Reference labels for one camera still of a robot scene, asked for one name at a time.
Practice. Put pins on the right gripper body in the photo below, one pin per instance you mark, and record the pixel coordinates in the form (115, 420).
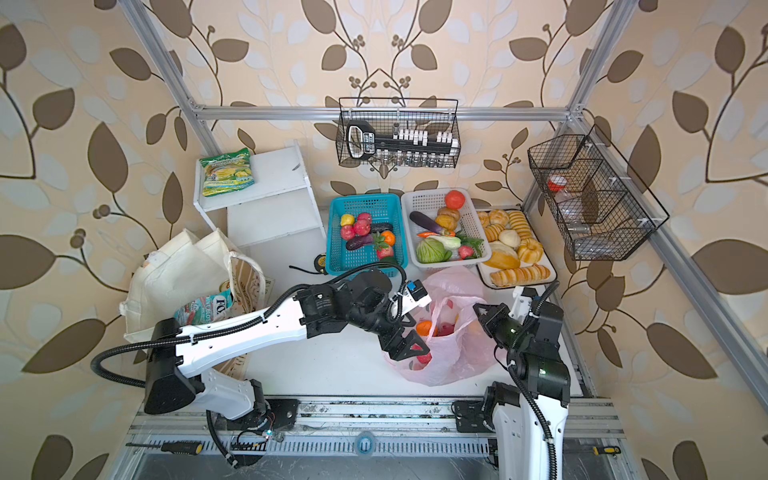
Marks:
(511, 334)

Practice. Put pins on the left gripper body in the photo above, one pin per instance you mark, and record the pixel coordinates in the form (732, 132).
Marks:
(377, 318)

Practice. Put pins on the orange persimmon fruit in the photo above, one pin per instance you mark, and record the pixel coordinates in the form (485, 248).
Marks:
(423, 328)

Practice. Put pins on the pink plastic grocery bag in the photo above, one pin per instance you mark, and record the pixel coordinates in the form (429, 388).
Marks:
(459, 347)

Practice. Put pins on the teal plastic fruit basket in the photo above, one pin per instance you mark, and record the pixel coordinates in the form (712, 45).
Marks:
(350, 248)

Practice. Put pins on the cream canvas tote bag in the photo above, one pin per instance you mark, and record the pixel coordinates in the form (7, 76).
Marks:
(187, 268)

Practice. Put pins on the teal red snack bag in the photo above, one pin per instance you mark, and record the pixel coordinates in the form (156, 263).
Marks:
(206, 310)

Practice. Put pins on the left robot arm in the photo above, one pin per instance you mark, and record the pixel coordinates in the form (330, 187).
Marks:
(176, 368)

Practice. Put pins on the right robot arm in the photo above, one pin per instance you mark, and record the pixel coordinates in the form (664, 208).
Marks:
(528, 416)

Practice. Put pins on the black yellow tape measure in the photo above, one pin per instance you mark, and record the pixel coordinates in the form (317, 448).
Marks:
(319, 266)

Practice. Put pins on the bread tray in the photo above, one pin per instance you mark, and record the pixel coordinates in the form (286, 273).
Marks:
(517, 257)

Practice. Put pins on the green cabbage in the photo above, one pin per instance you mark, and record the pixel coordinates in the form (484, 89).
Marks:
(430, 251)

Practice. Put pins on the purple eggplant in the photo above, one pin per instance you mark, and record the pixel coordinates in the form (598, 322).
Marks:
(425, 222)

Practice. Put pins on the white plastic vegetable basket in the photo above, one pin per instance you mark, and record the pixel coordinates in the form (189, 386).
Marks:
(463, 232)

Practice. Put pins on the red tomato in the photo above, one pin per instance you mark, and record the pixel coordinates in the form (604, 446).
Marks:
(454, 200)

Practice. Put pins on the white two-tier shelf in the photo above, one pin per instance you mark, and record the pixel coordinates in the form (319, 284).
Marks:
(280, 203)

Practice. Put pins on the green snack bag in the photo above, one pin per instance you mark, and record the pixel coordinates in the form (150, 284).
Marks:
(226, 173)

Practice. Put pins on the black yellow screwdriver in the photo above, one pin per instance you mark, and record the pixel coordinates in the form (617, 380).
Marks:
(190, 448)

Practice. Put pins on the black wire wall basket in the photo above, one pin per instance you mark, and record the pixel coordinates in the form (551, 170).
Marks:
(602, 206)

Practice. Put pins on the small yellow handled screwdriver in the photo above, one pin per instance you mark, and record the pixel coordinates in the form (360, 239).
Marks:
(596, 450)

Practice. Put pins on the black wire basket with bottles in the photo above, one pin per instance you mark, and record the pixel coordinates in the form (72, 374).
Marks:
(386, 133)

